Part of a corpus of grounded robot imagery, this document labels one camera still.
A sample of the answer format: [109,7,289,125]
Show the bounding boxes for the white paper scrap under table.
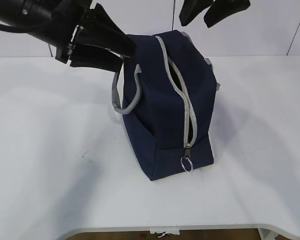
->
[149,227,180,238]

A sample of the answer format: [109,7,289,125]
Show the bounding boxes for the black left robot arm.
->
[0,0,136,72]

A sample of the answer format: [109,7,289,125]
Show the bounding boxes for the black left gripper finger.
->
[76,3,136,58]
[69,44,123,73]

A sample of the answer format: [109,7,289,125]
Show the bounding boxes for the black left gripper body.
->
[54,7,92,64]

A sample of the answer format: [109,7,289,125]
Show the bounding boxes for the navy and white lunch bag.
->
[112,30,218,181]

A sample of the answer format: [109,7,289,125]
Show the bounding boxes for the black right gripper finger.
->
[179,0,214,26]
[203,0,251,28]

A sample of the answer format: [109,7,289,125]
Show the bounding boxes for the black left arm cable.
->
[0,19,31,35]

